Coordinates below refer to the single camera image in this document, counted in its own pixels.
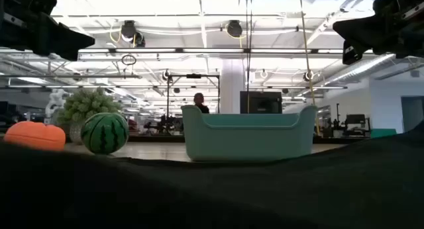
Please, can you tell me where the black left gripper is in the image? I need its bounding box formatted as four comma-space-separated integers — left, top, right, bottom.
0, 0, 96, 62

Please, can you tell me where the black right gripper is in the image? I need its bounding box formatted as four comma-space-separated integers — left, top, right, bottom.
333, 0, 424, 66

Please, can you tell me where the green striped watermelon toy ball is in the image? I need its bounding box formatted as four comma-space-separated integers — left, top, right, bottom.
80, 112, 130, 156

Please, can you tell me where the orange toy pumpkin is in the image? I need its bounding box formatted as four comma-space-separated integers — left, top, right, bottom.
3, 120, 66, 152

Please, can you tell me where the teal plastic tub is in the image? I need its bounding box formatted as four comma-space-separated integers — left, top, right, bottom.
181, 105, 319, 162

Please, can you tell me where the white background robot figure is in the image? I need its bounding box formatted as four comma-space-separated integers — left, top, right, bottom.
44, 88, 69, 124

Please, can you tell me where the green plant in patterned pot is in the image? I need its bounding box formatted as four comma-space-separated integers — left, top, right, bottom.
54, 87, 123, 145

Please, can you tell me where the black background machine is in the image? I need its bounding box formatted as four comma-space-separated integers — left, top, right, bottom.
331, 103, 372, 138

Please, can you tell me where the blue-grey door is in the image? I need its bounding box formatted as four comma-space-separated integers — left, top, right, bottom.
401, 96, 424, 134

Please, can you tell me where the teal box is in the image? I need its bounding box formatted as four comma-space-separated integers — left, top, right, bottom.
370, 128, 398, 139

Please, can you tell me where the black monitor box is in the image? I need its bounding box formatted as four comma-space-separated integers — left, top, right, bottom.
240, 91, 283, 115

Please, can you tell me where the person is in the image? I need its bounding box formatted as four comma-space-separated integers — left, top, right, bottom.
193, 92, 210, 115

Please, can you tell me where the black cloth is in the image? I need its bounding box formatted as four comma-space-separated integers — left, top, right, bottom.
0, 119, 424, 229

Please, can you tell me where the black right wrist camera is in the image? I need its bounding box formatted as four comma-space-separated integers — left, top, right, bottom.
373, 0, 407, 15

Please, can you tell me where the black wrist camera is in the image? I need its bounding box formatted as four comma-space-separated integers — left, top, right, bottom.
28, 0, 58, 15
373, 0, 407, 15

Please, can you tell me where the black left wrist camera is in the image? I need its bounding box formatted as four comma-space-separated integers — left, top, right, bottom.
28, 0, 58, 15

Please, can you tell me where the yellow hanging cable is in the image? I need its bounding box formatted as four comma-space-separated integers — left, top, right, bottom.
299, 0, 321, 136

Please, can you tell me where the black cable loop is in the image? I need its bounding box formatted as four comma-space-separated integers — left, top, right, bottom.
121, 54, 138, 67

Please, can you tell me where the black ceiling cable reel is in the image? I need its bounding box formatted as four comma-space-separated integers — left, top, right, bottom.
226, 19, 244, 38
120, 20, 146, 48

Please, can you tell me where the black hanging cable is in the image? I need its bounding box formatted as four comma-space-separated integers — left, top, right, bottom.
244, 0, 253, 114

